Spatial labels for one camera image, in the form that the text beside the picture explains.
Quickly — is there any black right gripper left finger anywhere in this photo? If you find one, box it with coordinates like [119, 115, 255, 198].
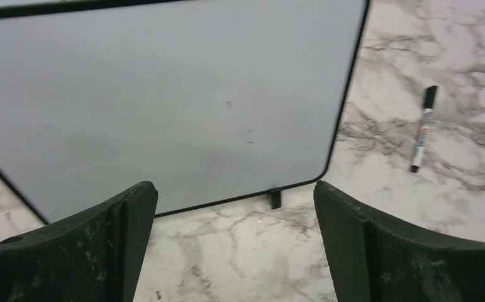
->
[0, 181, 158, 301]

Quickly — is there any black small-board stand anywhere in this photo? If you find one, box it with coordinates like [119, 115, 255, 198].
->
[269, 190, 282, 210]

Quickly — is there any black framed whiteboard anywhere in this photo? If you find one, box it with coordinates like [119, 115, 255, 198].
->
[0, 1, 370, 223]

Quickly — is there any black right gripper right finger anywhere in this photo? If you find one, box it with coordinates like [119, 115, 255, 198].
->
[313, 181, 485, 301]

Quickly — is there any black whiteboard marker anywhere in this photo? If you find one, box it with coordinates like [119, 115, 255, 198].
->
[410, 86, 438, 173]

